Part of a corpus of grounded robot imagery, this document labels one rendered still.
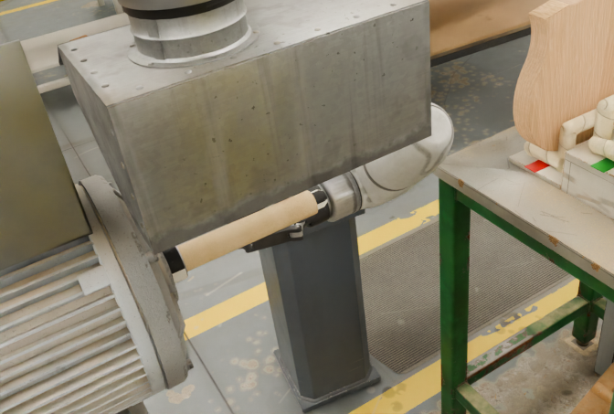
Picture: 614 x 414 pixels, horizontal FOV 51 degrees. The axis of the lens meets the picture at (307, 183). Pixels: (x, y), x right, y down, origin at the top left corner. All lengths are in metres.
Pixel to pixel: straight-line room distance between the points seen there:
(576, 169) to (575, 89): 0.17
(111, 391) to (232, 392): 1.60
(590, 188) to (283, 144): 0.87
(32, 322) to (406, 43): 0.43
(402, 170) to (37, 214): 0.58
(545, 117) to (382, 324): 1.23
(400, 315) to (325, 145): 1.85
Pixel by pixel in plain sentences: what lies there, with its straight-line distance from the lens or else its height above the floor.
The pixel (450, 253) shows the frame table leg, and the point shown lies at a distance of 1.59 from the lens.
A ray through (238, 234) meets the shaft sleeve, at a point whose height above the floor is 1.26.
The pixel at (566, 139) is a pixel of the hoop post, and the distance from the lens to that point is 1.41.
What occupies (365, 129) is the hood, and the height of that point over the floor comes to 1.42.
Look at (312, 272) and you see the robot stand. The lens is 1.81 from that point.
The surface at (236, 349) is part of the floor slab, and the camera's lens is 2.40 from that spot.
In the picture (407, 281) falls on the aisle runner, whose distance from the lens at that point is 2.55.
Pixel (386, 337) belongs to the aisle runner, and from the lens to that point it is 2.35.
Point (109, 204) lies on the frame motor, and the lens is 0.68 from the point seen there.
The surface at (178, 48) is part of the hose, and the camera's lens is 0.54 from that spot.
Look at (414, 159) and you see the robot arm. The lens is 0.99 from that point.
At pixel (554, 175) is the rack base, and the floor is 0.94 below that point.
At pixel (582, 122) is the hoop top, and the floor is 1.05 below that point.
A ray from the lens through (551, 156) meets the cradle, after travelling 1.44.
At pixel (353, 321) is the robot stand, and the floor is 0.29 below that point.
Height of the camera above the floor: 1.72
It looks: 33 degrees down
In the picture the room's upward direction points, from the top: 8 degrees counter-clockwise
